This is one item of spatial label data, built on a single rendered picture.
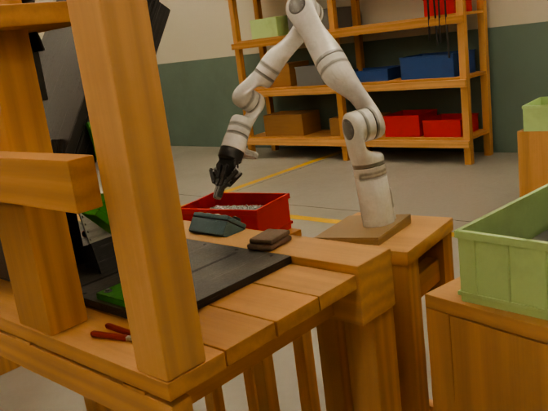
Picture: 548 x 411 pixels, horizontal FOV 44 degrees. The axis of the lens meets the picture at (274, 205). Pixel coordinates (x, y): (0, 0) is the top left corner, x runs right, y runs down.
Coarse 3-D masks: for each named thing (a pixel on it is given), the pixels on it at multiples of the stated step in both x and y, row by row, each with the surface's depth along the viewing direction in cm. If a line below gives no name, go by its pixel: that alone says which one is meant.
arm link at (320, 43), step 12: (288, 0) 200; (300, 0) 197; (312, 0) 198; (288, 12) 199; (300, 12) 197; (312, 12) 195; (300, 24) 196; (312, 24) 195; (312, 36) 194; (324, 36) 193; (312, 48) 194; (324, 48) 192; (336, 48) 192
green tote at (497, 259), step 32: (544, 192) 175; (480, 224) 155; (512, 224) 165; (544, 224) 176; (480, 256) 146; (512, 256) 141; (544, 256) 135; (480, 288) 149; (512, 288) 143; (544, 288) 137
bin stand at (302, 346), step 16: (304, 336) 229; (304, 352) 230; (256, 368) 217; (272, 368) 218; (304, 368) 231; (256, 384) 219; (272, 384) 218; (304, 384) 234; (208, 400) 240; (256, 400) 255; (272, 400) 219; (304, 400) 236
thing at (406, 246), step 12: (420, 216) 202; (432, 216) 200; (408, 228) 191; (420, 228) 190; (432, 228) 189; (444, 228) 192; (396, 240) 183; (408, 240) 182; (420, 240) 180; (432, 240) 185; (396, 252) 174; (408, 252) 173; (420, 252) 179; (396, 264) 175; (408, 264) 173
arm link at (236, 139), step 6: (228, 132) 204; (234, 132) 203; (240, 132) 203; (228, 138) 203; (234, 138) 202; (240, 138) 203; (246, 138) 205; (222, 144) 204; (228, 144) 202; (234, 144) 202; (240, 144) 203; (246, 144) 206; (246, 150) 207; (246, 156) 208; (252, 156) 206
